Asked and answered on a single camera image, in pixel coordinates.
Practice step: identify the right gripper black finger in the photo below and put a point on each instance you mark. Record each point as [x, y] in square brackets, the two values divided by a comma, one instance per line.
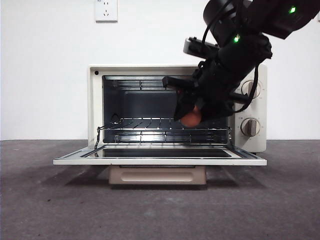
[217, 110]
[183, 105]

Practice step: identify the beige oven knob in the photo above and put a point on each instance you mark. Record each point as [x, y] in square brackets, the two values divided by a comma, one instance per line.
[250, 127]
[247, 87]

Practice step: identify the white wall socket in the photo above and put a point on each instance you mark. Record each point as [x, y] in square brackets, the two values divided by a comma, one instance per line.
[106, 11]

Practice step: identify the cream Toshiba toaster oven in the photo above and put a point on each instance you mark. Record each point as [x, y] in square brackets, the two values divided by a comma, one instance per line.
[95, 100]

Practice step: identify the oven heating element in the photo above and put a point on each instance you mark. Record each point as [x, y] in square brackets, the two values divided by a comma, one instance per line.
[150, 84]

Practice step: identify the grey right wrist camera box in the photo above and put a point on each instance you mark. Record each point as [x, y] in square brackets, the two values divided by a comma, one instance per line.
[193, 48]

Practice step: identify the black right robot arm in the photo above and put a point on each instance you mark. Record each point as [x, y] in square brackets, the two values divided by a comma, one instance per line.
[237, 62]

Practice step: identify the brown egg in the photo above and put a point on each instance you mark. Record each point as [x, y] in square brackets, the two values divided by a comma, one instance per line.
[191, 120]

